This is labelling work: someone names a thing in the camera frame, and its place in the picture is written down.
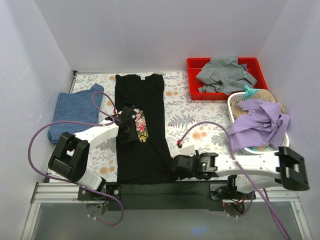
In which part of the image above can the black floral print t-shirt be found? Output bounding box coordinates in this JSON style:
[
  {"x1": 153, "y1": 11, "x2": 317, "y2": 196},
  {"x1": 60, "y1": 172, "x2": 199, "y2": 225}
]
[{"x1": 115, "y1": 73, "x2": 178, "y2": 184}]

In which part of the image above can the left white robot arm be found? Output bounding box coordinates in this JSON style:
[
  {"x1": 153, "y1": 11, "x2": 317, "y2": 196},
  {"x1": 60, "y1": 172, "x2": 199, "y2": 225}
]
[{"x1": 48, "y1": 107, "x2": 140, "y2": 200}]

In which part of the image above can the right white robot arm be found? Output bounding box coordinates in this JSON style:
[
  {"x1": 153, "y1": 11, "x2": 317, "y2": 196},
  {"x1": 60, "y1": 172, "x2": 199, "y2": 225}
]
[{"x1": 172, "y1": 145, "x2": 310, "y2": 199}]

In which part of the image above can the blue checkered folded shirt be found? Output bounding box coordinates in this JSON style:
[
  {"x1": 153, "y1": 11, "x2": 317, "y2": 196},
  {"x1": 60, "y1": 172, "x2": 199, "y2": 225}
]
[{"x1": 47, "y1": 83, "x2": 104, "y2": 144}]

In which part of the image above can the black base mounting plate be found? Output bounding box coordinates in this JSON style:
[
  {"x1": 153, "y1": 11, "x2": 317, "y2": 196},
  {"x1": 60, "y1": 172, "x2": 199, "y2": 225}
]
[{"x1": 76, "y1": 180, "x2": 257, "y2": 214}]

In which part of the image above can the white plastic laundry basket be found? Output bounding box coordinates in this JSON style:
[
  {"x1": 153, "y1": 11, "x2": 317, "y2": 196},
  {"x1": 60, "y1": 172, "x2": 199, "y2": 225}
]
[{"x1": 227, "y1": 91, "x2": 290, "y2": 155}]

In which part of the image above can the lilac purple shirt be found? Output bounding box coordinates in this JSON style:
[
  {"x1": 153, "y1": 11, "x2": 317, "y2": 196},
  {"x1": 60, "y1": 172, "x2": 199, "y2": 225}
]
[{"x1": 228, "y1": 99, "x2": 291, "y2": 152}]

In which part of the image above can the teal garment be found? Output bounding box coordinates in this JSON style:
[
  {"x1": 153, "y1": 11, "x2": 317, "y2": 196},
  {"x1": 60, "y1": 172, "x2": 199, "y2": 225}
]
[{"x1": 242, "y1": 85, "x2": 260, "y2": 100}]

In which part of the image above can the red plastic bin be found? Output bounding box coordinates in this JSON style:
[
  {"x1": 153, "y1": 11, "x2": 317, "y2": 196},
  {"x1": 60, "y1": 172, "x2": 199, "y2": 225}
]
[{"x1": 186, "y1": 57, "x2": 268, "y2": 101}]

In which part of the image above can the beige garment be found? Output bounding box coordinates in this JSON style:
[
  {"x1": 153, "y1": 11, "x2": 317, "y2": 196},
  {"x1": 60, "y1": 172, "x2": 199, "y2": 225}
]
[{"x1": 231, "y1": 89, "x2": 277, "y2": 117}]

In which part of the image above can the grey shirt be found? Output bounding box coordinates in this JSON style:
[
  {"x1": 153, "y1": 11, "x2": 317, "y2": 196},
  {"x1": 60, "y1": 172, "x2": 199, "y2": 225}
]
[{"x1": 196, "y1": 56, "x2": 258, "y2": 95}]

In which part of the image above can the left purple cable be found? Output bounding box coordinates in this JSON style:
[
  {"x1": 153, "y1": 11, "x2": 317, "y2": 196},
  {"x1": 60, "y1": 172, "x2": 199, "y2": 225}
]
[{"x1": 27, "y1": 91, "x2": 125, "y2": 227}]

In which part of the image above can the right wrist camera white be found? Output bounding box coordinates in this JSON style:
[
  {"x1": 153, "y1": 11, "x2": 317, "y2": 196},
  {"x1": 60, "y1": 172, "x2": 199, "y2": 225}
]
[{"x1": 178, "y1": 141, "x2": 196, "y2": 157}]

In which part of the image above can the aluminium frame rail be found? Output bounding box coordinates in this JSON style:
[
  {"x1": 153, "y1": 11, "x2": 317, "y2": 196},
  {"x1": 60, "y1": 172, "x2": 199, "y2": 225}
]
[{"x1": 22, "y1": 182, "x2": 312, "y2": 240}]

